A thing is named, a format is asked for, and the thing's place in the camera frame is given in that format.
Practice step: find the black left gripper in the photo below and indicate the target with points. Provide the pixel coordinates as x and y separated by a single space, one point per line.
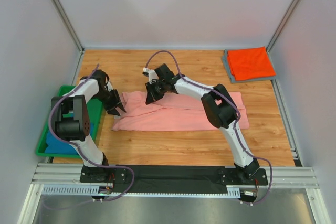
112 100

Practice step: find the pink t-shirt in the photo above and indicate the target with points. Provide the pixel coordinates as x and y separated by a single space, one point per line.
175 112

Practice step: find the white slotted cable duct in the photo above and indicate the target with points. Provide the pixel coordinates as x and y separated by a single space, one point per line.
99 191

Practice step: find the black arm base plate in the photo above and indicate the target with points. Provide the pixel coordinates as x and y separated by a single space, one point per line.
229 176

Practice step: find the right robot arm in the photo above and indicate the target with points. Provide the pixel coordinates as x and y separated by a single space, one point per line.
220 109

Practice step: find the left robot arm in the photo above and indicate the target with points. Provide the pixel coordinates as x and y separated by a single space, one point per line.
69 120

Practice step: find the folded orange t-shirt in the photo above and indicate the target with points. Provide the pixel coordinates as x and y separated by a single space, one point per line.
250 63

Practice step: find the aluminium frame rail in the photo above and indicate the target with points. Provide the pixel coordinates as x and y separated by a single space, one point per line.
282 177

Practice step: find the blue t-shirt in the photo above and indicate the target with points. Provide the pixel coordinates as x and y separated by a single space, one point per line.
54 146

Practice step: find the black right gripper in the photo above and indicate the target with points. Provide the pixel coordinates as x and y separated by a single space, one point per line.
154 91

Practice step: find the folded grey t-shirt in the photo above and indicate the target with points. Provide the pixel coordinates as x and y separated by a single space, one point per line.
233 79

